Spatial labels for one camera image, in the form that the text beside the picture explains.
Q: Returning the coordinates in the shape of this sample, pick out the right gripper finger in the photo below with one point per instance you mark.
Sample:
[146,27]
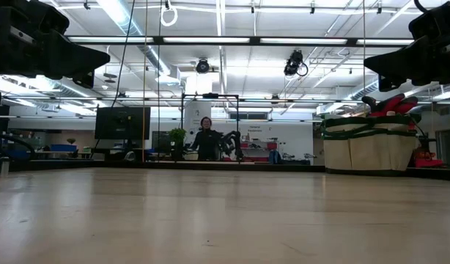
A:
[397,64]
[388,83]

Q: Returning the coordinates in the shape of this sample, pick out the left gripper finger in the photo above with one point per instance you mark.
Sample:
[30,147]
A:
[78,58]
[84,80]

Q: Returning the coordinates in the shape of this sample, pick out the black background robot arm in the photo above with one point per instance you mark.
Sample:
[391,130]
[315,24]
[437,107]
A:
[232,141]

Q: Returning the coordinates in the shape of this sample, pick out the beige green gardening bag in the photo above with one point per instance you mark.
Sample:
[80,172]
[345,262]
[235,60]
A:
[368,150]

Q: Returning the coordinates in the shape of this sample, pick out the black monitor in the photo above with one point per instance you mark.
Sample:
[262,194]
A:
[122,122]

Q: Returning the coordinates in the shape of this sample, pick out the red storage bin stack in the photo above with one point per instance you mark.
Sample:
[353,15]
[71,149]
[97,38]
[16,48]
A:
[428,161]

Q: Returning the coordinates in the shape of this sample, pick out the green leafy potted plant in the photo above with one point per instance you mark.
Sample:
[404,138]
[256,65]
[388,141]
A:
[177,135]

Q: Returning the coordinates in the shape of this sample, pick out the blue jacket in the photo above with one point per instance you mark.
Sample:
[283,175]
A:
[275,157]

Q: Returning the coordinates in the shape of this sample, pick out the black overhead light bar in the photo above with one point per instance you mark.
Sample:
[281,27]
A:
[254,40]

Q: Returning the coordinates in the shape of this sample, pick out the person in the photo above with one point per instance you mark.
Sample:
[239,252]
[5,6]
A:
[208,144]

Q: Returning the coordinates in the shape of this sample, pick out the red bin shelf rack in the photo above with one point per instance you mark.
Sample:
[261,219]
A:
[259,146]

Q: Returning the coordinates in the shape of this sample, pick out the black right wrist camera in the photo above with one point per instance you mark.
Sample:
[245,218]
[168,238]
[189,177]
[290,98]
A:
[435,18]

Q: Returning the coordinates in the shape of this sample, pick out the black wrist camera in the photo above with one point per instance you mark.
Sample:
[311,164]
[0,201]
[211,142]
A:
[435,18]
[45,18]

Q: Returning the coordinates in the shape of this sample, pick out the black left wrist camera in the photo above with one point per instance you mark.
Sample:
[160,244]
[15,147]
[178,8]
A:
[45,18]

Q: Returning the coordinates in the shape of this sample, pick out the round black ceiling camera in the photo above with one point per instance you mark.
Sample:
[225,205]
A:
[202,66]

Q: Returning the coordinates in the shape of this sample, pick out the black aluminium table frame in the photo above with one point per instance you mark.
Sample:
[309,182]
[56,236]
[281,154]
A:
[294,168]

